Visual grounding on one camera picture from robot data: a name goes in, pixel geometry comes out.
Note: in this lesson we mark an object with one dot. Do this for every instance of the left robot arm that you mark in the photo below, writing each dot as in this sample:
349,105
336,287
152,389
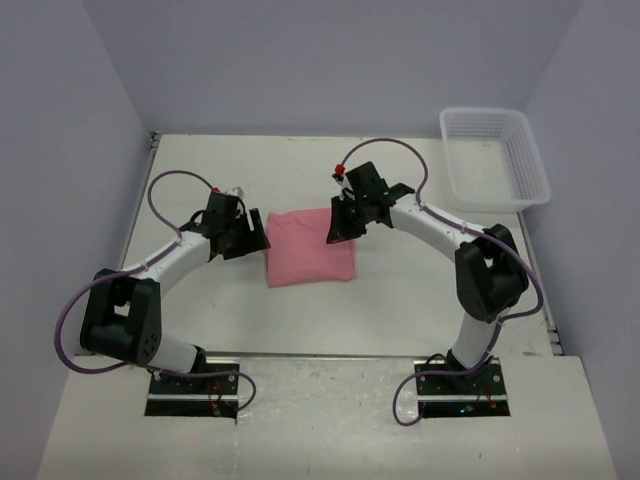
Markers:
123,316

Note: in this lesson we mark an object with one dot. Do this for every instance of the white plastic basket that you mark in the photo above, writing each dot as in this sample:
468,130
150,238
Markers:
494,164

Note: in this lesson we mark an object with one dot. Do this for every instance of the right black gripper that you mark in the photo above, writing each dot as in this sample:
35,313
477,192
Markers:
341,230

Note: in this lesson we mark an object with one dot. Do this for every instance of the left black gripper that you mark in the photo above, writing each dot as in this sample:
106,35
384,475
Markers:
254,239

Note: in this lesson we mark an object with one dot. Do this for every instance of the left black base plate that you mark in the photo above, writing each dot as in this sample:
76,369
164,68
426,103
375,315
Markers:
211,397

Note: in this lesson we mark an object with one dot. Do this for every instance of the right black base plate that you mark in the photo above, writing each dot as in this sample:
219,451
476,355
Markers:
482,395

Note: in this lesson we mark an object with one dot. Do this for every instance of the pink t shirt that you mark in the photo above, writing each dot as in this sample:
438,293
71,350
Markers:
299,254

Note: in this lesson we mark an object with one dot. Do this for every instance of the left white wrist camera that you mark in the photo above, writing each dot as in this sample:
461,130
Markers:
235,191

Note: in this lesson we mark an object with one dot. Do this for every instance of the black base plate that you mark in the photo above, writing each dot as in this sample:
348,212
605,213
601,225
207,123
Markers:
211,397
482,395

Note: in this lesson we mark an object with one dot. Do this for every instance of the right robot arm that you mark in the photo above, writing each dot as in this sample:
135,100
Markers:
489,275

